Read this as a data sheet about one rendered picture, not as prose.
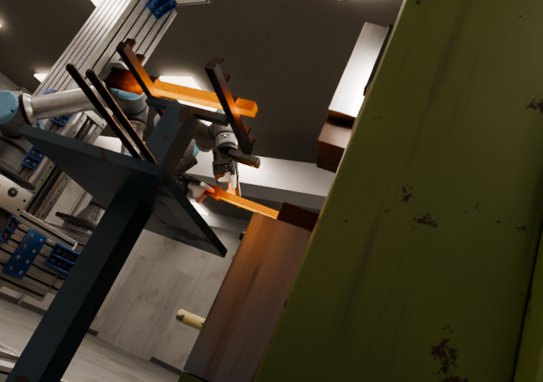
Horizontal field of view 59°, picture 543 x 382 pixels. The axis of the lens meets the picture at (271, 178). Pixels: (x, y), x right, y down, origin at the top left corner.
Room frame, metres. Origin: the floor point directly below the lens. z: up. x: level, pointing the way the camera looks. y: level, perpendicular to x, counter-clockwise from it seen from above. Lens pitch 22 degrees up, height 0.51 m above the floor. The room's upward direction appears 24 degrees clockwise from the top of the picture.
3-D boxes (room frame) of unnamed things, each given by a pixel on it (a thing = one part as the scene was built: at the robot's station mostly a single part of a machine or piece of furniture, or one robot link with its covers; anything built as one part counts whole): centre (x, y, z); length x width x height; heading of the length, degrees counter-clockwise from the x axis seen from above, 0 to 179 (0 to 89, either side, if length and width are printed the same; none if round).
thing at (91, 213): (2.17, 0.65, 0.87); 0.15 x 0.15 x 0.10
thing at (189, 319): (1.85, -0.10, 0.62); 0.44 x 0.05 x 0.05; 76
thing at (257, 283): (1.39, -0.31, 0.69); 0.56 x 0.38 x 0.45; 76
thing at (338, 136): (1.44, -0.31, 1.32); 0.42 x 0.20 x 0.10; 76
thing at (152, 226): (0.96, 0.23, 0.74); 0.40 x 0.30 x 0.02; 159
